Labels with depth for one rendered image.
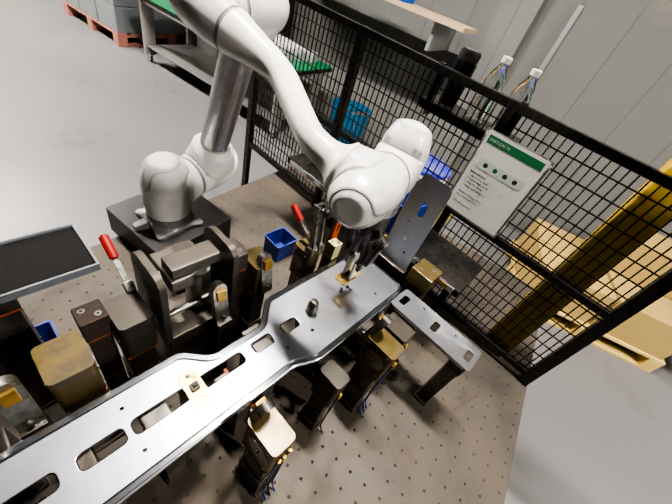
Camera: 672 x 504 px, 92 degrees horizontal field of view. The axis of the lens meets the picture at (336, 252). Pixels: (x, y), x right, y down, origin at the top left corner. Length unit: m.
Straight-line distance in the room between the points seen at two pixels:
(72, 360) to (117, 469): 0.21
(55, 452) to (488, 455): 1.14
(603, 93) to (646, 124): 0.43
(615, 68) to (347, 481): 3.57
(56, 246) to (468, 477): 1.24
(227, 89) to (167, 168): 0.32
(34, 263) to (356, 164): 0.63
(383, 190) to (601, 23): 3.38
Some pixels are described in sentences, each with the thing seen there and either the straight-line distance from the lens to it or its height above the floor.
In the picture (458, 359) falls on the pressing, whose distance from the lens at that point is 1.03.
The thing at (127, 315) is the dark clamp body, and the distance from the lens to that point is 0.81.
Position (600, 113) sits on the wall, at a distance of 3.85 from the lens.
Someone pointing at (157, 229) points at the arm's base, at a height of 0.83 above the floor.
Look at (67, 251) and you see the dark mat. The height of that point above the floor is 1.16.
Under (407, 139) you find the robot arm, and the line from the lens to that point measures 0.66.
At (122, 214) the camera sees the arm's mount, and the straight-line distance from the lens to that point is 1.47.
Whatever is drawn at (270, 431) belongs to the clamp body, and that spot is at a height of 1.04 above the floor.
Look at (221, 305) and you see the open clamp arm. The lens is 0.85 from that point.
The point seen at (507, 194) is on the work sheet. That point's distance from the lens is 1.24.
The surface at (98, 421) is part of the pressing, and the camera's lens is 0.81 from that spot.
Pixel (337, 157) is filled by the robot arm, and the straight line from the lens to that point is 0.57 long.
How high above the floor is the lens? 1.73
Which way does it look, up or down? 41 degrees down
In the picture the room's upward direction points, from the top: 21 degrees clockwise
